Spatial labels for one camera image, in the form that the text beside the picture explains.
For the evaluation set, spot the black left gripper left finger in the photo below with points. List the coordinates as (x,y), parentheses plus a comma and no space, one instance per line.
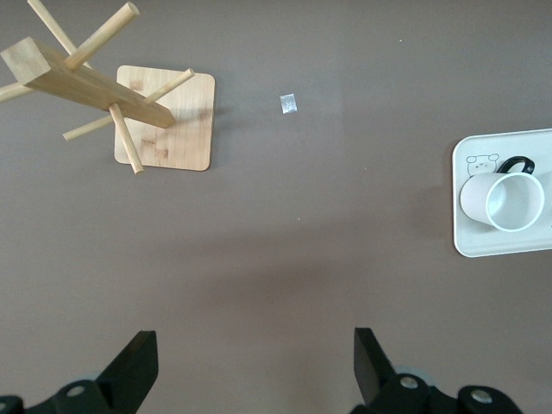
(125,371)

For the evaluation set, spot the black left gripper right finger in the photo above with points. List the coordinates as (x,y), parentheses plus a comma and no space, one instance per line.
(375,371)

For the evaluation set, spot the wooden cup rack with pegs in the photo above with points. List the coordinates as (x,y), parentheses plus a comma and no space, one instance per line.
(90,86)

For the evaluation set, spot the cream tray with rabbit print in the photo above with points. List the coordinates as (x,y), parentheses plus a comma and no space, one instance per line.
(474,241)

